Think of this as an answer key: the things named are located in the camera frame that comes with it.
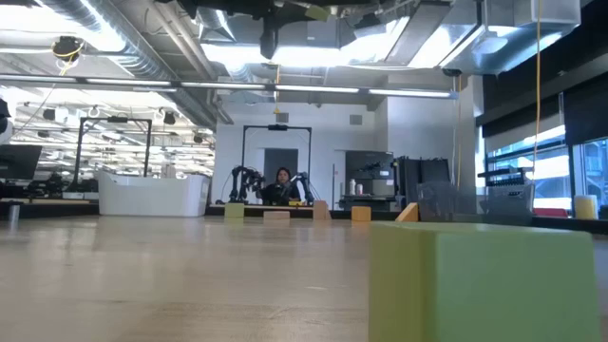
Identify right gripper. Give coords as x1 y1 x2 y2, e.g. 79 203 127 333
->
279 0 346 11

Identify orange wedge block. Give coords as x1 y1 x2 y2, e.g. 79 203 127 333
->
395 202 420 223

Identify dark ceiling box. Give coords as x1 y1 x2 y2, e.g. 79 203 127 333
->
306 18 339 48

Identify grey door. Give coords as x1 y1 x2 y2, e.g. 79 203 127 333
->
263 147 299 200

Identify long ceiling light strip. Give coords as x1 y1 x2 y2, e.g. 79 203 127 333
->
0 73 458 99

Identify person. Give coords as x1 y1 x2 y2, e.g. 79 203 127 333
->
260 166 301 206

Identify dark equipment cabinet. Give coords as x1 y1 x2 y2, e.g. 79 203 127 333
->
345 150 395 211

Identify background wooden table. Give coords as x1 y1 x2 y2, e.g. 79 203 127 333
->
208 202 314 211
0 197 99 206

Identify white plastic bin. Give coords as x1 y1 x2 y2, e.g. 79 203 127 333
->
97 170 212 219

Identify black upright panels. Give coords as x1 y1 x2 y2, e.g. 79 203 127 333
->
393 156 450 213

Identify grey translucent plastic bin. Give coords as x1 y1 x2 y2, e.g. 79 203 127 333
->
416 181 536 225

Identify background robot station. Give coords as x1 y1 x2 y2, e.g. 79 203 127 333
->
28 173 99 199

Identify black rack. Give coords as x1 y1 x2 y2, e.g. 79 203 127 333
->
477 166 528 187

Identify black computer monitor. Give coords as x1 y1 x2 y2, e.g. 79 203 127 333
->
0 144 43 181

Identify red box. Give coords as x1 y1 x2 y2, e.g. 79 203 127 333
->
534 207 569 219

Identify yellow roll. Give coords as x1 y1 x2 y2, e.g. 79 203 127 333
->
573 194 599 220

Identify black gantry frame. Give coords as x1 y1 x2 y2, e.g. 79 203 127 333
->
70 117 153 191
240 124 314 200

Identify silver spiral ventilation duct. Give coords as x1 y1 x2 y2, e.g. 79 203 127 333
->
37 0 224 129

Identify black aluminium frame rail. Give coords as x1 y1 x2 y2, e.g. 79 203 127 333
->
204 204 419 221
531 216 608 235
0 202 99 220

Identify black yellow cable reel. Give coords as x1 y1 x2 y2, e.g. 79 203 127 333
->
50 35 86 63

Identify large silver ventilation duct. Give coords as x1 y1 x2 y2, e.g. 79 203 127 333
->
441 0 583 77

